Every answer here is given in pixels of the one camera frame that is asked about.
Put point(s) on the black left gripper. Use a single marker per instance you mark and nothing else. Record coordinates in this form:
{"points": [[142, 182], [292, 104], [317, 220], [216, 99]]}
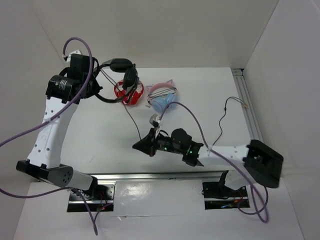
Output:
{"points": [[96, 88]]}

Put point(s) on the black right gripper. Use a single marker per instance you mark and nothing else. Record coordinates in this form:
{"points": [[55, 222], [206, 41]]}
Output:
{"points": [[147, 144]]}

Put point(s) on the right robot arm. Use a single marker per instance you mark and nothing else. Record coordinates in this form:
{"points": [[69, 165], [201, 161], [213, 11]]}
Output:
{"points": [[252, 163]]}

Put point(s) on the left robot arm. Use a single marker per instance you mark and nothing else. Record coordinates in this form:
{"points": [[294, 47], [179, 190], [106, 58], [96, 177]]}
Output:
{"points": [[44, 161]]}

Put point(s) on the red headphones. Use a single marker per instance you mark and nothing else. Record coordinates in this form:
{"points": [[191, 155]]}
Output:
{"points": [[133, 97]]}

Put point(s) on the pink and blue cat headphones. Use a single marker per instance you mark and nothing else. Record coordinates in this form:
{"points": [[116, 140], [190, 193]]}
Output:
{"points": [[161, 94]]}

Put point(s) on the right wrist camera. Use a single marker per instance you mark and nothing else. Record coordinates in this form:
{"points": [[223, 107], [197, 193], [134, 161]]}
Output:
{"points": [[155, 122]]}

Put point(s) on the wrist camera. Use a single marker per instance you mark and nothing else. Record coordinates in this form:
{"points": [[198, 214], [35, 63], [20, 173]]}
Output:
{"points": [[67, 58], [155, 122]]}

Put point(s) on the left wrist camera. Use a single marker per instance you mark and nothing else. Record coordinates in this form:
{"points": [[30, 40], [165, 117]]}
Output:
{"points": [[67, 58]]}

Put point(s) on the aluminium rail at front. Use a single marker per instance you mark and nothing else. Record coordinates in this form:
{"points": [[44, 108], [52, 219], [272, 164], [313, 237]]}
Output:
{"points": [[205, 176]]}

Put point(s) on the aluminium rail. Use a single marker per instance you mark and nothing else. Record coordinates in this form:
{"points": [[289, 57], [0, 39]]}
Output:
{"points": [[205, 176], [249, 112]]}

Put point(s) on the aluminium rail at right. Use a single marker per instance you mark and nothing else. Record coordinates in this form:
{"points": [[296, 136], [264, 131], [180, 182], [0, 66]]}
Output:
{"points": [[249, 112]]}

